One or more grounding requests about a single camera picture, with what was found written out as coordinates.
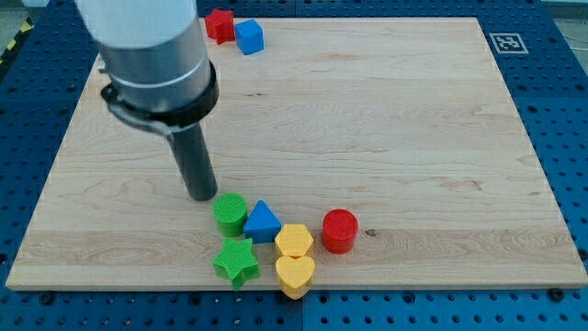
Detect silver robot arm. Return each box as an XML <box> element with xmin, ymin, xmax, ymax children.
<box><xmin>74</xmin><ymin>0</ymin><xmax>218</xmax><ymax>136</ymax></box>

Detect blue cube block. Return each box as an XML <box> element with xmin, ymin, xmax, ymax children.
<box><xmin>234</xmin><ymin>19</ymin><xmax>265</xmax><ymax>55</ymax></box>

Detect blue triangle block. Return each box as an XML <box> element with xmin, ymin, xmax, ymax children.
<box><xmin>243</xmin><ymin>200</ymin><xmax>282</xmax><ymax>244</ymax></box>

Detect yellow hexagon block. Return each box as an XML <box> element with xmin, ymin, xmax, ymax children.
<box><xmin>275</xmin><ymin>223</ymin><xmax>314</xmax><ymax>258</ymax></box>

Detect red cylinder block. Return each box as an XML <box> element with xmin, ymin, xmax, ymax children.
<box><xmin>322</xmin><ymin>209</ymin><xmax>358</xmax><ymax>254</ymax></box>

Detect green cylinder block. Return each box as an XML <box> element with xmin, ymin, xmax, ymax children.
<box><xmin>212</xmin><ymin>192</ymin><xmax>248</xmax><ymax>237</ymax></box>

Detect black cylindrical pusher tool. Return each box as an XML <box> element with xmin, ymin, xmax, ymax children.
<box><xmin>167</xmin><ymin>122</ymin><xmax>218</xmax><ymax>201</ymax></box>

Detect wooden board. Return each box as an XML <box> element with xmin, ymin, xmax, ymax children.
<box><xmin>6</xmin><ymin>17</ymin><xmax>587</xmax><ymax>291</ymax></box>

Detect yellow heart block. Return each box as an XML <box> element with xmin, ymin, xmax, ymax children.
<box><xmin>275</xmin><ymin>256</ymin><xmax>316</xmax><ymax>300</ymax></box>

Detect green star block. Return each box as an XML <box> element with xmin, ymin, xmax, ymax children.
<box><xmin>212</xmin><ymin>237</ymin><xmax>260</xmax><ymax>291</ymax></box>

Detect red star block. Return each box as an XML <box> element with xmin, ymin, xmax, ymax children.
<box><xmin>204</xmin><ymin>8</ymin><xmax>236</xmax><ymax>45</ymax></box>

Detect white fiducial marker tag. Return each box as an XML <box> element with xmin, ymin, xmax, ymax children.
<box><xmin>490</xmin><ymin>32</ymin><xmax>528</xmax><ymax>54</ymax></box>

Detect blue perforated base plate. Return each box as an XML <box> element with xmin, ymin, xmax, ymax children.
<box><xmin>1</xmin><ymin>0</ymin><xmax>587</xmax><ymax>330</ymax></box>

